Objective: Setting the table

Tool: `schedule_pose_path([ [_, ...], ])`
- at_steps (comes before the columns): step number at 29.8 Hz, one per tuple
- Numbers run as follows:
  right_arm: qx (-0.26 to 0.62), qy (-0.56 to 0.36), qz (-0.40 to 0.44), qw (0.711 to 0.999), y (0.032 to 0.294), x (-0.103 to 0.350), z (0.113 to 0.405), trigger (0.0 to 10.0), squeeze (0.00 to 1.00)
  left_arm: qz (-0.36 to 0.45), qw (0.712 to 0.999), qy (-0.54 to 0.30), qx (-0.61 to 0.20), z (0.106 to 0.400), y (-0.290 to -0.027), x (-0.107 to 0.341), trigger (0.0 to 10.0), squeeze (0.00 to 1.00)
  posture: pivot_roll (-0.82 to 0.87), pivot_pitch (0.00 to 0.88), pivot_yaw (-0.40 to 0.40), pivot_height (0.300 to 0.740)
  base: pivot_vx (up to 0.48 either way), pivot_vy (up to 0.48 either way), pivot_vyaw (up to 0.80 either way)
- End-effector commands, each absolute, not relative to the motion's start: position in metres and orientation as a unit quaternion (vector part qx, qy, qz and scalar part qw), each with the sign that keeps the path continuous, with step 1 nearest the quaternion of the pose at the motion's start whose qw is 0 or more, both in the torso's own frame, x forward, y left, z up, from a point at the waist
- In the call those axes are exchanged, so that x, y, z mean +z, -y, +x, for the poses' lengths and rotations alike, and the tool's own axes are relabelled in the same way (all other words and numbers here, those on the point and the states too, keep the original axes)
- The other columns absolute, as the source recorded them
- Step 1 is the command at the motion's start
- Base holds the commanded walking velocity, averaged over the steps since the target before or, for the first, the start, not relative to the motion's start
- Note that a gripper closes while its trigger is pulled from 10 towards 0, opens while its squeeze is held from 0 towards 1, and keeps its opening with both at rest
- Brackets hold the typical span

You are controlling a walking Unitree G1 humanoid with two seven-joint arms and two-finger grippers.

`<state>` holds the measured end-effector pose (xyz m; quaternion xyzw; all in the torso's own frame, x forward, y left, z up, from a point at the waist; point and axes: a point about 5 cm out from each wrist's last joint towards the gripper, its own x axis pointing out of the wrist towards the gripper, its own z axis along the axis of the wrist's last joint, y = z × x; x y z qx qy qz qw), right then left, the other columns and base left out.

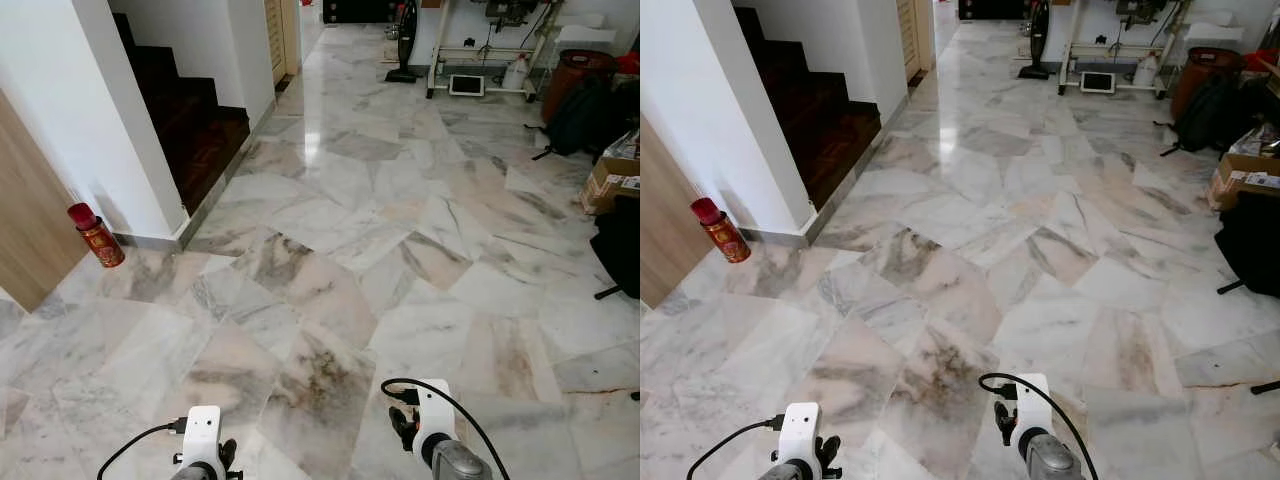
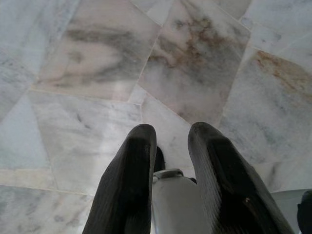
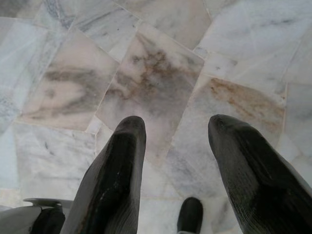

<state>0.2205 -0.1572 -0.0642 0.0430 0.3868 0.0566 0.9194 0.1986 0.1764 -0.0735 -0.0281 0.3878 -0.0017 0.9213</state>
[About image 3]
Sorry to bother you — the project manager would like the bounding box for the black robot foot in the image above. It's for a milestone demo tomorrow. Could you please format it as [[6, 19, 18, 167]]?
[[177, 196, 204, 234]]

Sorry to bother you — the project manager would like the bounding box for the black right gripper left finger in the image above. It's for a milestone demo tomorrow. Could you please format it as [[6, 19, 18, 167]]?
[[60, 116, 147, 234]]

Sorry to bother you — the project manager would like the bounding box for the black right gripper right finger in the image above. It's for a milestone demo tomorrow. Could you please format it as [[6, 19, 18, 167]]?
[[208, 114, 312, 234]]

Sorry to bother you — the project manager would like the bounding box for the grey and black robot leg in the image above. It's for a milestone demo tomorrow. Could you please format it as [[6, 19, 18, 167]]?
[[0, 197, 74, 234]]

